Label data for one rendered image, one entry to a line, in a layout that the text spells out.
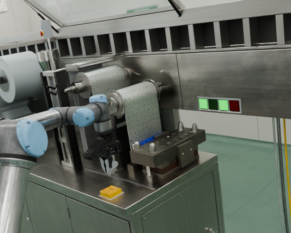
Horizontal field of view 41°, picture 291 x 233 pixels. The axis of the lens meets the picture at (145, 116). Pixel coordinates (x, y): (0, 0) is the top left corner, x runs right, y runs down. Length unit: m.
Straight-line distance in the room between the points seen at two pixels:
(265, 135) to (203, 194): 2.71
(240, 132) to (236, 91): 3.00
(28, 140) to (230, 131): 3.89
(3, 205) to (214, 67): 1.14
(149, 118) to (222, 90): 0.41
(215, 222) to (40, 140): 1.22
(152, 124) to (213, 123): 3.02
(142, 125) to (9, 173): 0.93
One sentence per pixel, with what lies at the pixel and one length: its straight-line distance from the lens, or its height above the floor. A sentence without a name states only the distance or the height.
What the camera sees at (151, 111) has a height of 1.17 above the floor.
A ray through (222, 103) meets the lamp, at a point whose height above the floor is 1.19.
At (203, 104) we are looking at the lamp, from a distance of 1.95.
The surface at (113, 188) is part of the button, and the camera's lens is 1.77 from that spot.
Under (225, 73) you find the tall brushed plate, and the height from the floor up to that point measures 1.34.
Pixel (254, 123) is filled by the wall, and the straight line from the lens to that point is 4.67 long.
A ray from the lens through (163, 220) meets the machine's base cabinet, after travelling 1.83.
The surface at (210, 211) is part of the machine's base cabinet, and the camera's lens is 2.11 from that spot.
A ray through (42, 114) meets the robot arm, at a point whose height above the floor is 1.34.
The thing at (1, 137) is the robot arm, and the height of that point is 1.36.
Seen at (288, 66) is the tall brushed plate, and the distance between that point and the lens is 1.69.
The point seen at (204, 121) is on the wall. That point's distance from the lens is 5.08.
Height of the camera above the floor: 1.65
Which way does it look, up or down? 14 degrees down
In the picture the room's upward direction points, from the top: 9 degrees counter-clockwise
